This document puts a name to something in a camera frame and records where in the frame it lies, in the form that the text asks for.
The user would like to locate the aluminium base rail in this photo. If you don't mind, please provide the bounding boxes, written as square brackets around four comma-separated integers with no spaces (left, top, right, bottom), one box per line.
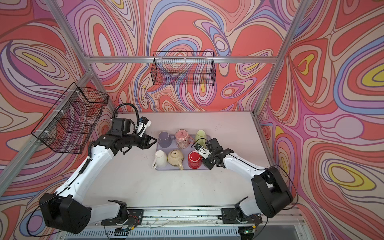
[127,205,306,229]

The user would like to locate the red mug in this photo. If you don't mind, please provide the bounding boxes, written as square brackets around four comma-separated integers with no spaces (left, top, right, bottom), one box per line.
[188,151,202,170]

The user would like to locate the black wire basket wall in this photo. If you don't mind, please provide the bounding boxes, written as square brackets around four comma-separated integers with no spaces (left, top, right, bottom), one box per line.
[151,51,216,86]
[31,83,109,154]

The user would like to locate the black wire basket back wall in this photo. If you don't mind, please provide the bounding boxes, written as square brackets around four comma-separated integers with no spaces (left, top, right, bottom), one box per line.
[151,51,216,86]

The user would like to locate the white mug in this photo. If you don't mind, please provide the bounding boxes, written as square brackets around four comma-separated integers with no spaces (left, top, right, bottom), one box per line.
[152,150,168,169]

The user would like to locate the beige speckled mug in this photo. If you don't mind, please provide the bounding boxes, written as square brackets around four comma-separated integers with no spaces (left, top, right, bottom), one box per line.
[167,150,184,171]

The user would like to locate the purple mug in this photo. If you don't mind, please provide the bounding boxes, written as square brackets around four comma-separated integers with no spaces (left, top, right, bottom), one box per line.
[158,131,175,148]

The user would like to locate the pink patterned mug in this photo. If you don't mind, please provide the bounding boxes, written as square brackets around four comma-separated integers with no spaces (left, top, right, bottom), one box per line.
[175,129,195,149]

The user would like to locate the black wire basket left wall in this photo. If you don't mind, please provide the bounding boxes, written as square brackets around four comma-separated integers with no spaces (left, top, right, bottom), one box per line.
[31,83,109,154]

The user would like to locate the light green mug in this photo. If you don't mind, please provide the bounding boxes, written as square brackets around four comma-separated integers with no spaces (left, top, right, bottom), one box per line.
[195,130,208,148]

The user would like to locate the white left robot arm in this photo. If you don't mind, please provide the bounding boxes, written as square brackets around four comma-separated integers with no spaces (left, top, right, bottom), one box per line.
[38,104,157,234]

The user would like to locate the lavender plastic tray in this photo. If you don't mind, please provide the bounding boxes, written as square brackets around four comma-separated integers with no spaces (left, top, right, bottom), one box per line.
[151,134,208,171]

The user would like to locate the aluminium corner frame post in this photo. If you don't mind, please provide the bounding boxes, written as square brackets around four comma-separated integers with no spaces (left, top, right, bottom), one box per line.
[253,0,313,117]

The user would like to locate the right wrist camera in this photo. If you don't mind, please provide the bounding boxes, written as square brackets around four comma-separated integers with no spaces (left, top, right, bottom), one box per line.
[195,144,211,160]

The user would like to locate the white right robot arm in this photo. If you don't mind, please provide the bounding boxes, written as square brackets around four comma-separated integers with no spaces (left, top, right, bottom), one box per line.
[195,138,294,218]

